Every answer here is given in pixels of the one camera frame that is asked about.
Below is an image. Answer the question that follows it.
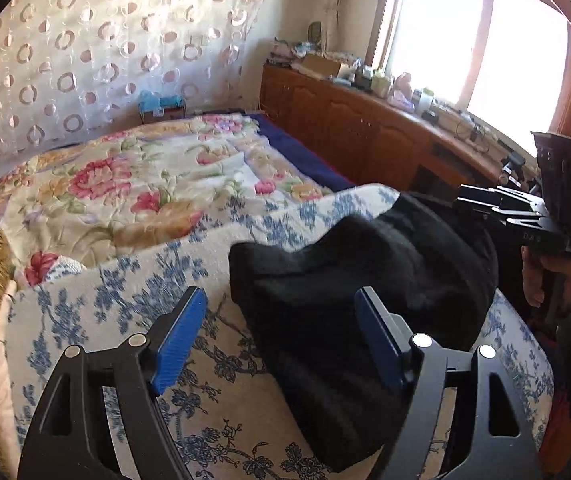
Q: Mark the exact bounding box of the wooden framed window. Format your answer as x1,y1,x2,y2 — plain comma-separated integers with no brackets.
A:
365,0,571,157

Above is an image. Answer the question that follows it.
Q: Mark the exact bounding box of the wooden low cabinet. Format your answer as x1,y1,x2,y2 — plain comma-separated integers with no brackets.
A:
258,62,536,193

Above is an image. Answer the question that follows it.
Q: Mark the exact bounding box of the white container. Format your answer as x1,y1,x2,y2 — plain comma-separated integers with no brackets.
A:
373,72,395,97

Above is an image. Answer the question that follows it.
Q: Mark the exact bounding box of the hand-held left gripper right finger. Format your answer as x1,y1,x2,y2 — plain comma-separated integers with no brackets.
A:
354,286,541,480

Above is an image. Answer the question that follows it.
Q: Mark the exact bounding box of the cardboard box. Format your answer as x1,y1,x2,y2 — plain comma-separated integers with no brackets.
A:
298,52,343,79

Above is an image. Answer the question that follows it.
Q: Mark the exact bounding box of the blue floral white blanket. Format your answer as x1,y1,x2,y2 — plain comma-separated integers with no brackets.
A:
8,182,556,480

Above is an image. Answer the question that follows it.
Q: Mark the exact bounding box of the red cloth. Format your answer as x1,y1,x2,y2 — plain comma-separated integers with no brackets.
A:
548,385,571,461

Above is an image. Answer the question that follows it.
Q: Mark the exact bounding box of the sheer circle-patterned curtain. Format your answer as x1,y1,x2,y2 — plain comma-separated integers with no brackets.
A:
0,0,267,158

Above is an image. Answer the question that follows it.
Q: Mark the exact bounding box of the pink soft toy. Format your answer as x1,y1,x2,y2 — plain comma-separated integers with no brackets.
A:
390,72,417,112

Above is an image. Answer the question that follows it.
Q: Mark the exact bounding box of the person's right hand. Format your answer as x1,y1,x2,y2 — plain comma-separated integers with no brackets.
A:
522,250,571,312

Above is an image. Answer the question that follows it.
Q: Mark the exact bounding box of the navy bed sheet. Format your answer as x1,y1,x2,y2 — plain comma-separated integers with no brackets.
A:
250,112,357,192

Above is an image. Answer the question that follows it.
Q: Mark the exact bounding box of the beige window curtain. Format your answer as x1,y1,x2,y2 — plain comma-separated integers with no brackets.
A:
314,0,352,53

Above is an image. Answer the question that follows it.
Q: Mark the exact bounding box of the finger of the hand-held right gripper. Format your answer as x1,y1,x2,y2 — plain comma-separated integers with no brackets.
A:
454,184,549,225

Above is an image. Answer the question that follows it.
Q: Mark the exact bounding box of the pile of packets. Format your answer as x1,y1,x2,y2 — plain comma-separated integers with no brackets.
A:
270,37,327,67

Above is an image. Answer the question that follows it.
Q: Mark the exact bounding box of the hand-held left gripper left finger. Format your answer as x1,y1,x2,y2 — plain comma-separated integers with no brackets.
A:
16,286,209,480

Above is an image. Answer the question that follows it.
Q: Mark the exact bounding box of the pink floral quilt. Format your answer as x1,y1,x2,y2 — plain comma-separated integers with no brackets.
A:
0,112,336,287

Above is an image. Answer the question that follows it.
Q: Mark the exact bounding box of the black printed t-shirt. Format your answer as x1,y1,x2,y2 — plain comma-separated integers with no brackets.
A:
228,191,500,473

